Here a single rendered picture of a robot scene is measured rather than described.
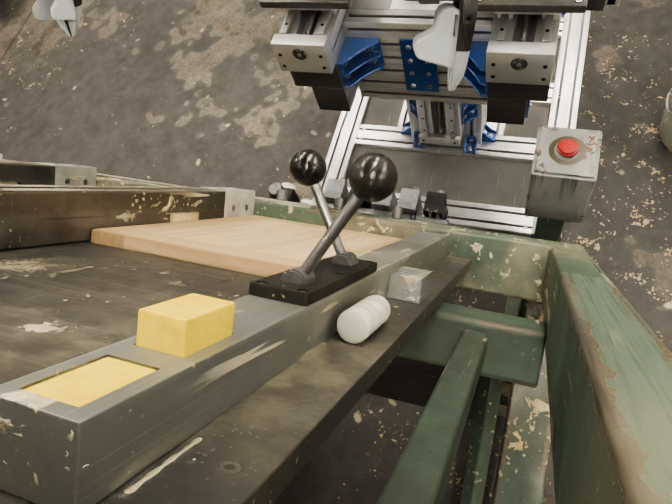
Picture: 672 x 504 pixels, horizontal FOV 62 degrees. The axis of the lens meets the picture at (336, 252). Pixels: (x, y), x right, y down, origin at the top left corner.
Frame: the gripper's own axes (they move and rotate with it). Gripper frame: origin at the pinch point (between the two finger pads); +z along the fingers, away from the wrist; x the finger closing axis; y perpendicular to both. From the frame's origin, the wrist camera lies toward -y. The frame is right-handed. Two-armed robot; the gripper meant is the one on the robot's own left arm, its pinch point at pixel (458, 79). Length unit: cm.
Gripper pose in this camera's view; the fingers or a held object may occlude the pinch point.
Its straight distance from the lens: 69.5
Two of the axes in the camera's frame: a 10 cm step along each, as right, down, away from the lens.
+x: -0.6, 4.8, -8.7
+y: -10.0, -0.4, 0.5
